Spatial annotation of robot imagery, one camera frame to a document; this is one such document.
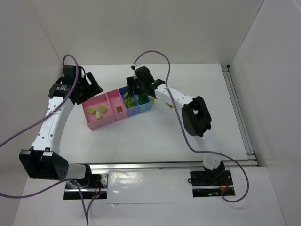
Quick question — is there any green long lego brick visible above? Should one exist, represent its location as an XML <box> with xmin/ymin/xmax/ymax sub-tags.
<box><xmin>138</xmin><ymin>94</ymin><xmax>147</xmax><ymax>101</ymax></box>

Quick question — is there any lone pale lime lego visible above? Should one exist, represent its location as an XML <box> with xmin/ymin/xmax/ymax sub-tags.
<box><xmin>87</xmin><ymin>107</ymin><xmax>96</xmax><ymax>114</ymax></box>

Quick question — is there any lime square lego hollow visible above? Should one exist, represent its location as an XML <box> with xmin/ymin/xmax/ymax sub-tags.
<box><xmin>125</xmin><ymin>99</ymin><xmax>133</xmax><ymax>104</ymax></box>

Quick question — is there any lime sloped lego brick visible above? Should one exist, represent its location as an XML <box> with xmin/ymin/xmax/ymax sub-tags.
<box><xmin>95</xmin><ymin>111</ymin><xmax>102</xmax><ymax>120</ymax></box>

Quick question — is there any brown lego plate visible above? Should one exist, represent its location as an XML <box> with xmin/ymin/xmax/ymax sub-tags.
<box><xmin>116</xmin><ymin>106</ymin><xmax>123</xmax><ymax>113</ymax></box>

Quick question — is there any dark green lego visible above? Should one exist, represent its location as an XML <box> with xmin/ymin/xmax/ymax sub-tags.
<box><xmin>138</xmin><ymin>100</ymin><xmax>148</xmax><ymax>105</ymax></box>

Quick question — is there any lime long lego brick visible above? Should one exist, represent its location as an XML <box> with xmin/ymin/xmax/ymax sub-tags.
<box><xmin>126</xmin><ymin>103</ymin><xmax>135</xmax><ymax>108</ymax></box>

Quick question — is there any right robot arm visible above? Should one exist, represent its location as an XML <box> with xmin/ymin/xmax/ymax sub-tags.
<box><xmin>127</xmin><ymin>65</ymin><xmax>225</xmax><ymax>182</ymax></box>

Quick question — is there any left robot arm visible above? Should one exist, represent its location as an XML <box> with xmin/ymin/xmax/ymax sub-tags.
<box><xmin>19</xmin><ymin>65</ymin><xmax>103</xmax><ymax>186</ymax></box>

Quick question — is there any light blue container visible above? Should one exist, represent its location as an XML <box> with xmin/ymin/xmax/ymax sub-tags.
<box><xmin>134</xmin><ymin>95</ymin><xmax>152</xmax><ymax>113</ymax></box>

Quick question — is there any purple blue container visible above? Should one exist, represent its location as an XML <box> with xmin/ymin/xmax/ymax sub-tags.
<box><xmin>119</xmin><ymin>86</ymin><xmax>140</xmax><ymax>117</ymax></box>

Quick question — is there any pink container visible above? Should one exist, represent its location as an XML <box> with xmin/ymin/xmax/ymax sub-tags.
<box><xmin>82</xmin><ymin>89</ymin><xmax>128</xmax><ymax>130</ymax></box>

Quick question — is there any aluminium rail right side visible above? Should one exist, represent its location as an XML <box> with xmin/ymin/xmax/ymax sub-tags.
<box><xmin>221</xmin><ymin>65</ymin><xmax>254</xmax><ymax>155</ymax></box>

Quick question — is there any aluminium rail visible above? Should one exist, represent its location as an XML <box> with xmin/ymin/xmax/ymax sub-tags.
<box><xmin>85</xmin><ymin>159</ymin><xmax>259</xmax><ymax>172</ymax></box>
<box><xmin>221</xmin><ymin>65</ymin><xmax>254</xmax><ymax>155</ymax></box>

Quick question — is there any aluminium rail front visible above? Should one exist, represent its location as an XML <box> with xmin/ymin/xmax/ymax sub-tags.
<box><xmin>85</xmin><ymin>159</ymin><xmax>259</xmax><ymax>172</ymax></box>

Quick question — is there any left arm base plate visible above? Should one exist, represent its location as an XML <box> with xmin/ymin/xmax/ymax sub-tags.
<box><xmin>63</xmin><ymin>172</ymin><xmax>109</xmax><ymax>200</ymax></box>

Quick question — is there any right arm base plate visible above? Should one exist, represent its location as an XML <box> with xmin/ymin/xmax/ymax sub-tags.
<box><xmin>187</xmin><ymin>170</ymin><xmax>235</xmax><ymax>198</ymax></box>

